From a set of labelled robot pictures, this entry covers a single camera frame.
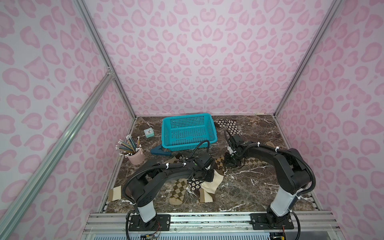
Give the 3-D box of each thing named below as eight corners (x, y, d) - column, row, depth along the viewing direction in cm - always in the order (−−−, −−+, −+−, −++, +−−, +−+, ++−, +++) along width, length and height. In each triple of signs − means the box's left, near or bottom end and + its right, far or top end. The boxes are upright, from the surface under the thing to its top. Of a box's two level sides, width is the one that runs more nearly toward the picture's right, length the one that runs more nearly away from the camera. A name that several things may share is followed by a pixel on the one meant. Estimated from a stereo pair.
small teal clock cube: (145, 138, 109) (144, 136, 107) (144, 131, 113) (143, 129, 111) (155, 135, 110) (154, 133, 108) (153, 129, 114) (152, 127, 112)
